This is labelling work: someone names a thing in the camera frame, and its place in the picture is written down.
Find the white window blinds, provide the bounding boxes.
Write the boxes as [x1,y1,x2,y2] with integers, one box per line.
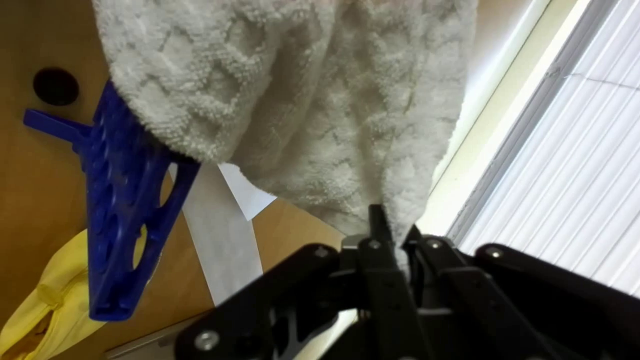
[457,0,640,301]

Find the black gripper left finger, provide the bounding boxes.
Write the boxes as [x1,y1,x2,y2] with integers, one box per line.
[174,203,429,360]

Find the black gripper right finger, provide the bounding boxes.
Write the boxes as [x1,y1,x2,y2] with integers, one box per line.
[401,226,640,360]

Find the white towel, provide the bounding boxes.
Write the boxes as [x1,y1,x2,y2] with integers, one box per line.
[88,0,480,271]

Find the blue gameboard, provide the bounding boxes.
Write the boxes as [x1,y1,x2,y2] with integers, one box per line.
[22,78,202,325]

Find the dark game disc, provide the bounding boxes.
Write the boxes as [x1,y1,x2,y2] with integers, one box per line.
[31,67,81,108]

